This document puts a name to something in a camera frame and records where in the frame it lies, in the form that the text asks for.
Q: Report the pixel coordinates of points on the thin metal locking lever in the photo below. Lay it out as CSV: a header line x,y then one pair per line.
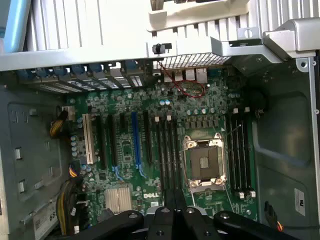
x,y
192,200
230,200

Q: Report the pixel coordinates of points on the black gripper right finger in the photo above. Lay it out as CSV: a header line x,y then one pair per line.
x,y
195,225

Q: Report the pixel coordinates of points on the green Dell motherboard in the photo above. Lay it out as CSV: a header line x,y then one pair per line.
x,y
150,100

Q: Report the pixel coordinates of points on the black case intrusion switch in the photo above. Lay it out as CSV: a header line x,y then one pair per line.
x,y
158,48

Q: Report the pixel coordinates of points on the blue card retainer clip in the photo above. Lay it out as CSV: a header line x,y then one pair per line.
x,y
42,73
24,75
131,67
60,72
96,68
78,70

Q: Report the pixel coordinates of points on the silver finned chipset heatsink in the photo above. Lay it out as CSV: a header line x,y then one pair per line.
x,y
117,200

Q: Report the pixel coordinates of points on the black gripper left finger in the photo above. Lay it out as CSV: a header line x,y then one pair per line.
x,y
162,225

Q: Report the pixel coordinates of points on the long black expansion slot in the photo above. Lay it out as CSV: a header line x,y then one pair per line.
x,y
101,142
112,140
148,137

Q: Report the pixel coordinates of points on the black RAM slot white clips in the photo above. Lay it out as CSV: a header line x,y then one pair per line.
x,y
238,155
250,155
172,155
160,155

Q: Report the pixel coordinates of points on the metal CPU socket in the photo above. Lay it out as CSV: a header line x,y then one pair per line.
x,y
203,162

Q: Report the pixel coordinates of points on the white plastic parts rack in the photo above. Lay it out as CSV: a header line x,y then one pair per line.
x,y
200,17

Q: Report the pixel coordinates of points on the light blue plastic panel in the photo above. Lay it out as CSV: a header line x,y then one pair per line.
x,y
17,25

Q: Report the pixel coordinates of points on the blue expansion slot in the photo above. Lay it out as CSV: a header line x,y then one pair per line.
x,y
135,137

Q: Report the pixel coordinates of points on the white expansion slot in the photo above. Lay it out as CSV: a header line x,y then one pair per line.
x,y
88,138

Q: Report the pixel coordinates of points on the grey power supply housing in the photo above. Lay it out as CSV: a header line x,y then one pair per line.
x,y
35,150

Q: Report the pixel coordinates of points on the small silver angle bracket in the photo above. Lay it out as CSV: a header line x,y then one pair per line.
x,y
247,33

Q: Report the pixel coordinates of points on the short black expansion slot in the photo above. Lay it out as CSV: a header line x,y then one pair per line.
x,y
122,122

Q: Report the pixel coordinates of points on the grey metal PC case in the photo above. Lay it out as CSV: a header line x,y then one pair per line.
x,y
282,125

